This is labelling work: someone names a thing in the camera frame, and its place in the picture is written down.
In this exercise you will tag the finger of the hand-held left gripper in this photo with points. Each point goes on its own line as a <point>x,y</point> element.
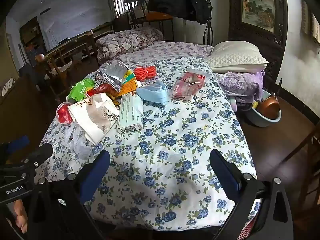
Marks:
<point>16,143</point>
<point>40,153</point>

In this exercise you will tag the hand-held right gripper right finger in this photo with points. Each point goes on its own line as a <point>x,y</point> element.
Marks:
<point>225,175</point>

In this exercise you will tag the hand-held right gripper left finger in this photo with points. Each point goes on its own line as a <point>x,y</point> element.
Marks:
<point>95,173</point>

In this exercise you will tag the clear plastic bag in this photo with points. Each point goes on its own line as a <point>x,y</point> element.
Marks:
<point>80,142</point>

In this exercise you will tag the red plastic bag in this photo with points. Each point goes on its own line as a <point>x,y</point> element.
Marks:
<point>63,113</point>

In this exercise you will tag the red plastic mesh basket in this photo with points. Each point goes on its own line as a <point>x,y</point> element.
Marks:
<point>247,228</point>

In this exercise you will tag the white ink painting box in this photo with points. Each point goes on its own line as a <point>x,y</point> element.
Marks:
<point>95,115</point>

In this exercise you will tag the white teal medicine box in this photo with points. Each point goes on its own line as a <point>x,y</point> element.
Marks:
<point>130,115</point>

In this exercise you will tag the green snack packet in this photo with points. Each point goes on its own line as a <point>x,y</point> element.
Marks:
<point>80,90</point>

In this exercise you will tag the red snack packet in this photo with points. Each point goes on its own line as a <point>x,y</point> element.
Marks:
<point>102,88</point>

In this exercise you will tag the orange cardboard box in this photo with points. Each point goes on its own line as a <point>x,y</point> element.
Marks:
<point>128,85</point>

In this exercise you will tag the clear red printed packet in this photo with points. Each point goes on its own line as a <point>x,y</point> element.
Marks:
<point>190,82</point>

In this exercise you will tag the light blue face mask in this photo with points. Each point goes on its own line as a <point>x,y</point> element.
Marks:
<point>152,92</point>

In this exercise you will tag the silver foil bag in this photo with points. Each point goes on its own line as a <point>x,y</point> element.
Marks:
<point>112,72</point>

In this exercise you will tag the person's left hand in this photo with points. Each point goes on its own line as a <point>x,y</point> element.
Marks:
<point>18,216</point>

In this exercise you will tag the light blue plastic basin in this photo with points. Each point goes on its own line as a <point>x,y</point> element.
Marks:
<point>260,121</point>

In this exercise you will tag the blue floral bedspread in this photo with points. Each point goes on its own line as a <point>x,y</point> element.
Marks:
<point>162,142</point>

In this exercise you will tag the yellow plastic object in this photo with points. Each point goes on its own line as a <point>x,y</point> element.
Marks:
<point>255,104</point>

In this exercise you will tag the copper frying pan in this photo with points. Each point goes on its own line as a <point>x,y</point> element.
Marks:
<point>268,107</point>

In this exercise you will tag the light wooden chair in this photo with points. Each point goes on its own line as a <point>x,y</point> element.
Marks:
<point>56,65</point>

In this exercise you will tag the purple clothes pile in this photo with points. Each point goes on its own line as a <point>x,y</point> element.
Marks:
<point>240,85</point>

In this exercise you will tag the dark wooden table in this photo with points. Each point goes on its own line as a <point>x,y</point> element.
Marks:
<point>75,43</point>

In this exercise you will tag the white quilted pillow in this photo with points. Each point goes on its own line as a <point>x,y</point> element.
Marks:
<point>235,57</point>

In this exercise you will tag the folded purple floral quilt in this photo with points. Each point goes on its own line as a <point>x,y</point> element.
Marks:
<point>125,43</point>

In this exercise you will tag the purple floral bedsheet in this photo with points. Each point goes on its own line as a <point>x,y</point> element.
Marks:
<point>175,50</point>

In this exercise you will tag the white cloth cover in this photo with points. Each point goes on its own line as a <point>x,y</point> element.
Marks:
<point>75,15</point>

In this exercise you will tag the black metal coat stand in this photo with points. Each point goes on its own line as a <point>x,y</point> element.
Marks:
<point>208,30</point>

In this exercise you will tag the metal chair with orange seat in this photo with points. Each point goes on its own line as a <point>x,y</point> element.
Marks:
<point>160,17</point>

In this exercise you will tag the carved dark framed painting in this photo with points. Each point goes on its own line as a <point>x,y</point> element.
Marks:
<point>257,2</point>

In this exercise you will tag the white wall radiator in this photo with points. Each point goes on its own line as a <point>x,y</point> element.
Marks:
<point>312,22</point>

